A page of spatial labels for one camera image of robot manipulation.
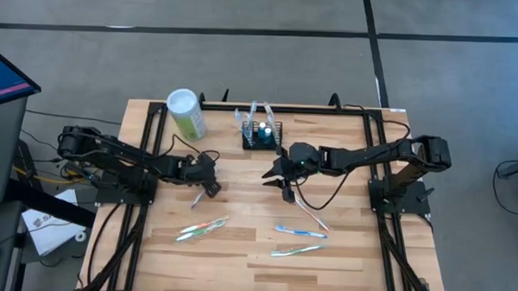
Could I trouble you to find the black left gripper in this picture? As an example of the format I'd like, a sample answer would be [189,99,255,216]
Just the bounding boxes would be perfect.
[179,149,224,200]

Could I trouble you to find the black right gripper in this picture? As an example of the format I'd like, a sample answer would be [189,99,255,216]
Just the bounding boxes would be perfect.
[261,141,323,206]

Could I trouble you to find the packaged toothbrushes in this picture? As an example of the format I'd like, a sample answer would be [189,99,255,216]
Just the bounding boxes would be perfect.
[261,102,277,136]
[178,213,231,236]

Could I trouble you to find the red orange toothbrush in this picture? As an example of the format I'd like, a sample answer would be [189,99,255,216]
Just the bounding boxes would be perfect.
[294,197,332,233]

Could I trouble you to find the grey purple toothbrush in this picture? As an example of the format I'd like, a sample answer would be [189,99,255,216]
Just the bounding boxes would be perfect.
[241,118,255,146]

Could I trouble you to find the mint green toothbrush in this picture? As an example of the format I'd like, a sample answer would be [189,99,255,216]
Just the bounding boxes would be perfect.
[232,107,249,144]

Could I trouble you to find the grey blue toothbrush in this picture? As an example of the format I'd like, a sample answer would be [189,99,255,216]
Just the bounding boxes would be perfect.
[245,99,259,140]

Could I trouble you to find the white green wipes canister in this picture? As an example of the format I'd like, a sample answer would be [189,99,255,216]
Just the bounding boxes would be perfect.
[164,87,210,142]

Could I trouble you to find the black monitor stand bar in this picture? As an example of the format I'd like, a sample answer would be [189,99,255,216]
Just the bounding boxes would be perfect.
[3,177,98,230]

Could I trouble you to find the white printed paper box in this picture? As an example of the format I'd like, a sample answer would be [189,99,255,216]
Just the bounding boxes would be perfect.
[19,187,89,259]

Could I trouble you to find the computer monitor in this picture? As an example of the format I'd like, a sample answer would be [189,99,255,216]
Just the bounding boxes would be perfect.
[0,43,44,209]

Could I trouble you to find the grey chair leg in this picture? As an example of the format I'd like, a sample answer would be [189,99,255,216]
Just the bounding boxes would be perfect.
[496,153,518,180]

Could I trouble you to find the black wire caddy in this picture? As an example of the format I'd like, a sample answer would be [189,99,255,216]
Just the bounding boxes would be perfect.
[240,118,285,152]

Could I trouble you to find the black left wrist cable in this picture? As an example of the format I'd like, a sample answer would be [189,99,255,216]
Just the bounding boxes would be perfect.
[170,133,222,162]

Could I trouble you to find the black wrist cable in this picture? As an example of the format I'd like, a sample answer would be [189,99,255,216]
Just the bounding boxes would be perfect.
[170,133,222,162]
[291,170,352,212]

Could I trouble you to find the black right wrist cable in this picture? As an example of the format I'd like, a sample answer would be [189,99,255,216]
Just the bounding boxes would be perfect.
[291,170,352,212]

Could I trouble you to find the black aluminium table frame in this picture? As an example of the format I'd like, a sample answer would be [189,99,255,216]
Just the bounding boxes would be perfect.
[73,83,460,291]

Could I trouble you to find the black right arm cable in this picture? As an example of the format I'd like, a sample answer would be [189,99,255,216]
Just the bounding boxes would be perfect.
[341,103,414,143]

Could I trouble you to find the black left base cable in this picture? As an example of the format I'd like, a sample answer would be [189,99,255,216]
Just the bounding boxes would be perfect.
[85,201,125,291]

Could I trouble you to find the thin black floor cable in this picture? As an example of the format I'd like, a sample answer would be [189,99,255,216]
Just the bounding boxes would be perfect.
[24,109,123,127]

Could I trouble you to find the yellow cable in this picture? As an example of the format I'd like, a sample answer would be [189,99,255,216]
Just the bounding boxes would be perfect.
[9,164,89,187]

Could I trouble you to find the black floor cable loop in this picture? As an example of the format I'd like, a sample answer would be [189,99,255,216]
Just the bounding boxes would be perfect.
[490,158,518,217]

